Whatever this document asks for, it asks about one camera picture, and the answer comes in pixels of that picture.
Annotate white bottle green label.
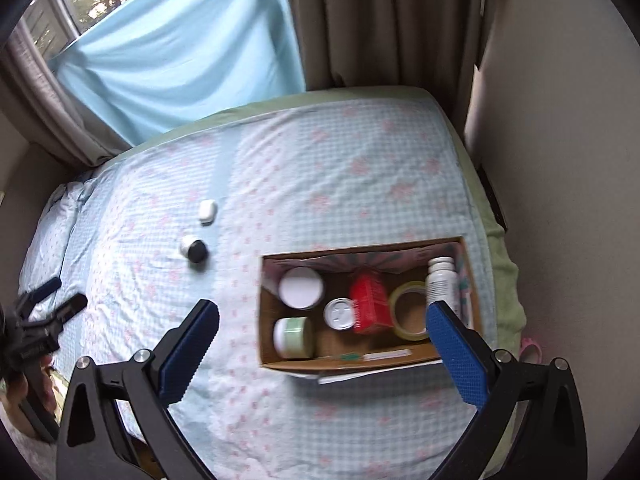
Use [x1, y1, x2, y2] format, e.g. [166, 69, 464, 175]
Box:
[425, 256, 462, 313]

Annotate blue checked flowered bedsheet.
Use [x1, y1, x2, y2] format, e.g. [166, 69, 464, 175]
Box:
[20, 92, 501, 480]

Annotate person's left hand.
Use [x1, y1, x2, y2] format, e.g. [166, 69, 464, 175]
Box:
[0, 354, 58, 433]

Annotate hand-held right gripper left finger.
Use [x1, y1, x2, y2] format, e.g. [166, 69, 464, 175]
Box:
[55, 299, 221, 480]

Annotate slim white green stick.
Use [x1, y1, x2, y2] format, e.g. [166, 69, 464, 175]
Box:
[320, 349, 413, 363]

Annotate pink slipper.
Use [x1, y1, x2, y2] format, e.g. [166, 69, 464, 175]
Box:
[519, 336, 543, 363]

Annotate small dark jar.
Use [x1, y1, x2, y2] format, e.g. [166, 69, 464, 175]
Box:
[180, 234, 208, 265]

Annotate cardboard box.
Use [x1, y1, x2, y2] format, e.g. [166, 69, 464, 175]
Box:
[257, 236, 485, 386]

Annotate light blue hanging cloth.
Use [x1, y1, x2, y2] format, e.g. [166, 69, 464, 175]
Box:
[50, 0, 307, 146]

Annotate white lid grey jar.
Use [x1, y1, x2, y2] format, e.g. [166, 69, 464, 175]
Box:
[278, 267, 325, 310]

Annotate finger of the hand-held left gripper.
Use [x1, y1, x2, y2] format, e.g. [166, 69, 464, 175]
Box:
[17, 277, 62, 311]
[37, 294, 88, 333]

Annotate small pink carton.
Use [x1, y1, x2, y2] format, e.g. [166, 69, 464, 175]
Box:
[349, 267, 393, 335]

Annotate green jar white lid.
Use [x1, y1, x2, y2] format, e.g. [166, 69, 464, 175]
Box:
[272, 316, 315, 360]

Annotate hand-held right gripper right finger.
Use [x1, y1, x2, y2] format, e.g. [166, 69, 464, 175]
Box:
[425, 301, 588, 480]

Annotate grey window shutter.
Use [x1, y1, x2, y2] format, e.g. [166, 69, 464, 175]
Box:
[20, 0, 76, 56]

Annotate grey-brown curtain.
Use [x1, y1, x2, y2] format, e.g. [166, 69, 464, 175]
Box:
[277, 0, 496, 126]
[0, 15, 133, 168]

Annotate yellow tape roll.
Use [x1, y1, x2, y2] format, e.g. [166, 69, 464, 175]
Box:
[389, 280, 436, 342]

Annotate blue checked pillow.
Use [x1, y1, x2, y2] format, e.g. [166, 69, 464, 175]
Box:
[20, 170, 108, 291]

